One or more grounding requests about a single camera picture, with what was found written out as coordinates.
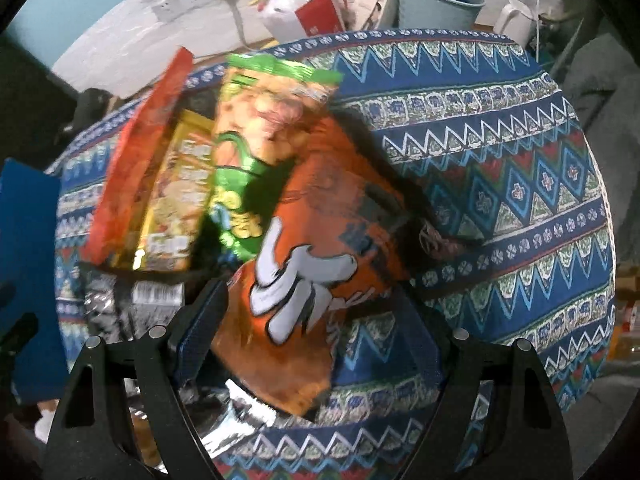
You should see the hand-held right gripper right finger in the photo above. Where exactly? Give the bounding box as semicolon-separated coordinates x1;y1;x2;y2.
395;284;573;480

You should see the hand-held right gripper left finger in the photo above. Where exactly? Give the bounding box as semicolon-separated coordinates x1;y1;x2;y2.
42;280;231;480

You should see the silver snack packet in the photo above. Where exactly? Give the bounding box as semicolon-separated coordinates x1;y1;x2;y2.
82;265;296;476

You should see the large orange snack bag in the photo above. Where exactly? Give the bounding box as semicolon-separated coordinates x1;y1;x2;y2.
210;112;483;418

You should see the blue box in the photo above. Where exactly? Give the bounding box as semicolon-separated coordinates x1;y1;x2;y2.
0;157;68;403

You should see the yellow snack bag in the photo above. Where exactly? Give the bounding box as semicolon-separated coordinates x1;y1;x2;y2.
112;110;216;273

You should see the red snack bag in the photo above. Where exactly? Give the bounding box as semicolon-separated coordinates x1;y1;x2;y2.
82;47;196;266

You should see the blue patterned tablecloth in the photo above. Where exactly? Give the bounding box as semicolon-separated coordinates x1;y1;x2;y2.
45;27;618;480

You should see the green snack bag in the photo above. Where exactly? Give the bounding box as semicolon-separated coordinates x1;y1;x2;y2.
200;52;346;263

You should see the white plastic bag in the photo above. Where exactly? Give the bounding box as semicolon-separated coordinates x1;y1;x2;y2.
257;0;312;43

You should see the red paper bag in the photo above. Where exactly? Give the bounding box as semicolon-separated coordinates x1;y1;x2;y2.
295;0;349;38

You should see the white kettle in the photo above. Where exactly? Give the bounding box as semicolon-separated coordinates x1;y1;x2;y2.
492;0;540;50

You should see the white plug cable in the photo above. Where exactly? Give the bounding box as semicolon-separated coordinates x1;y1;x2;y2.
214;0;252;47

